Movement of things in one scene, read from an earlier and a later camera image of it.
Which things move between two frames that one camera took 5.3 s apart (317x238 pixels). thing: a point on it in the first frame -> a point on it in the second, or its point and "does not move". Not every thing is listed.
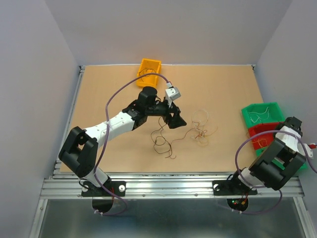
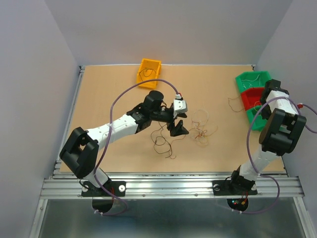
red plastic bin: [263, 141] -> [251, 97]
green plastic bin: [302, 167] -> [259, 123]
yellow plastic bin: [148, 66] does not move
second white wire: [192, 119] does not move
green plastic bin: [261, 113] -> [252, 79]
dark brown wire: [146, 69] does not move
